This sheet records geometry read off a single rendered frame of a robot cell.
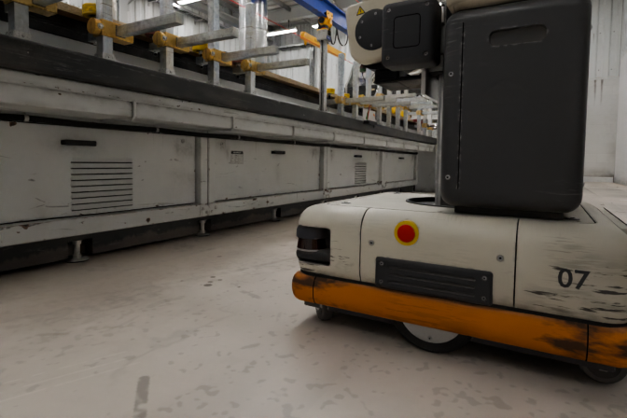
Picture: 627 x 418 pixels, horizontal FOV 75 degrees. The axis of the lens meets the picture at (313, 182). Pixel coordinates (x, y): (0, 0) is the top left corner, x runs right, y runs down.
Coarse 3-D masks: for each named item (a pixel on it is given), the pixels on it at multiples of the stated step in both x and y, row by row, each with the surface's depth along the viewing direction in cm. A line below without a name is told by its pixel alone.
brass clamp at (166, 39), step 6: (156, 36) 150; (162, 36) 150; (168, 36) 152; (174, 36) 154; (156, 42) 150; (162, 42) 150; (168, 42) 152; (174, 42) 154; (174, 48) 155; (180, 48) 157; (186, 48) 159
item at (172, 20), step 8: (160, 16) 123; (168, 16) 121; (176, 16) 120; (128, 24) 130; (136, 24) 128; (144, 24) 127; (152, 24) 125; (160, 24) 123; (168, 24) 122; (176, 24) 122; (120, 32) 132; (128, 32) 131; (136, 32) 130; (144, 32) 130; (88, 40) 141
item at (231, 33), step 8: (208, 32) 147; (216, 32) 145; (224, 32) 143; (232, 32) 141; (176, 40) 155; (184, 40) 153; (192, 40) 151; (200, 40) 149; (208, 40) 148; (216, 40) 147; (152, 48) 162
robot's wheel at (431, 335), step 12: (396, 324) 85; (408, 324) 84; (408, 336) 84; (420, 336) 83; (432, 336) 82; (444, 336) 80; (456, 336) 79; (468, 336) 78; (420, 348) 84; (432, 348) 82; (444, 348) 81; (456, 348) 80
